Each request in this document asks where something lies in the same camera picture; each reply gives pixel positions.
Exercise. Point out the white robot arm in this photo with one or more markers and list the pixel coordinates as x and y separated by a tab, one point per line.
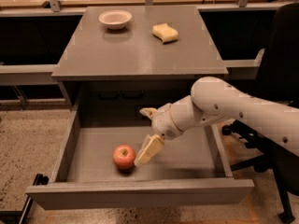
213	100

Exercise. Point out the grey cabinet counter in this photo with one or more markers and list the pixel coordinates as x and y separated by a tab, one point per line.
97	54

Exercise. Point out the grey open top drawer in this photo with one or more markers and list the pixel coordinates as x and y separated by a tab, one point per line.
190	170

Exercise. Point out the yellow sponge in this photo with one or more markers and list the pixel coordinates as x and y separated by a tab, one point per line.
165	33

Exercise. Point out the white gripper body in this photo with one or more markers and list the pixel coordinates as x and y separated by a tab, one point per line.
163	120

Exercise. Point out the red apple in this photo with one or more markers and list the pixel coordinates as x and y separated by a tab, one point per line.
123	157

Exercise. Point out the black cart frame leg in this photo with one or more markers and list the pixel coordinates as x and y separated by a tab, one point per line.
19	217

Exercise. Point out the black office chair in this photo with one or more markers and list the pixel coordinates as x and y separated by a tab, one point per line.
276	80

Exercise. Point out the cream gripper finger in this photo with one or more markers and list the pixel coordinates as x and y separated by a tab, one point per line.
151	146
148	112

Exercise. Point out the white bowl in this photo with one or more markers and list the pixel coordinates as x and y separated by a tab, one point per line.
115	19

